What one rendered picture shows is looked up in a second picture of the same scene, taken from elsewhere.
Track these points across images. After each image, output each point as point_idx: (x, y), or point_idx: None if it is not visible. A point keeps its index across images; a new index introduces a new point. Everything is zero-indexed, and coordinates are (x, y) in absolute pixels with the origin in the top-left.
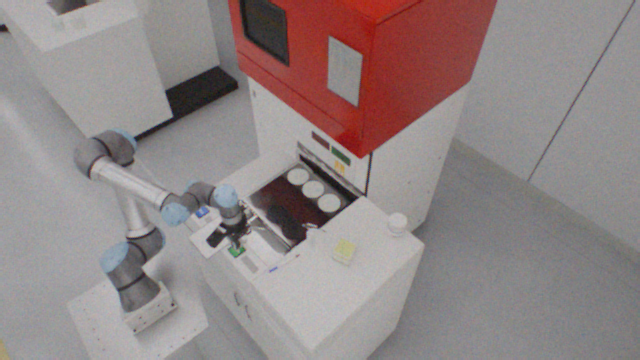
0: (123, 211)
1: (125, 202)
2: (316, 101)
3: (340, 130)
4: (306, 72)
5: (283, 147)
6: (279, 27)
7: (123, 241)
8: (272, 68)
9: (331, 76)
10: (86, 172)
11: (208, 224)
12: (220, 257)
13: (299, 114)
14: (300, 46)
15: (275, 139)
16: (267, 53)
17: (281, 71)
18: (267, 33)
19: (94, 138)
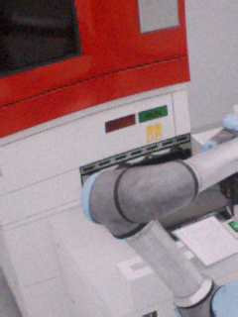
0: (184, 268)
1: (179, 253)
2: (126, 61)
3: (163, 68)
4: (109, 39)
5: (57, 208)
6: (60, 16)
7: (218, 290)
8: (53, 80)
9: (144, 16)
10: (192, 182)
11: (191, 249)
12: (225, 265)
13: (99, 104)
14: (98, 14)
15: (42, 211)
16: (45, 64)
17: (68, 70)
18: (40, 40)
19: (125, 170)
